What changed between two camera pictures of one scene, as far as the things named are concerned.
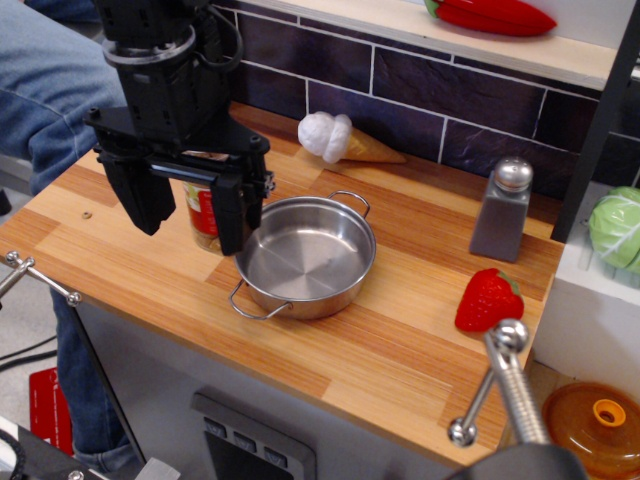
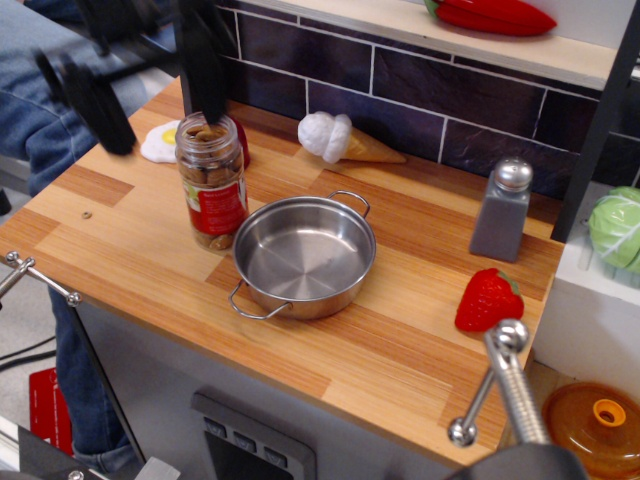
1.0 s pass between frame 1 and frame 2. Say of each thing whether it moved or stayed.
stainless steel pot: stayed
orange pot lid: stayed
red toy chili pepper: stayed
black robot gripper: moved
